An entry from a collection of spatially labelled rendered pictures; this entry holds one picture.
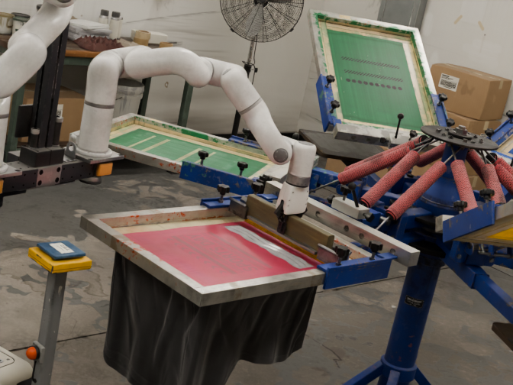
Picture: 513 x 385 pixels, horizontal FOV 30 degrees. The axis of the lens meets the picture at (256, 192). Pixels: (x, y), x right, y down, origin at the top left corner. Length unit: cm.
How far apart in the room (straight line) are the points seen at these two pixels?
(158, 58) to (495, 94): 448
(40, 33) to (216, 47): 524
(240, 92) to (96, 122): 46
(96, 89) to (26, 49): 46
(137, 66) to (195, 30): 470
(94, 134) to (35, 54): 51
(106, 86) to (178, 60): 24
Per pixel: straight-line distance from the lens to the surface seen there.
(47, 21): 267
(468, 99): 711
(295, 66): 853
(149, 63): 297
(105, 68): 298
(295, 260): 300
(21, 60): 260
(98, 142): 304
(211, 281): 271
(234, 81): 296
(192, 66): 293
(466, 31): 766
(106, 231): 285
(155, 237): 297
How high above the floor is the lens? 197
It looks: 16 degrees down
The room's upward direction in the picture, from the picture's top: 12 degrees clockwise
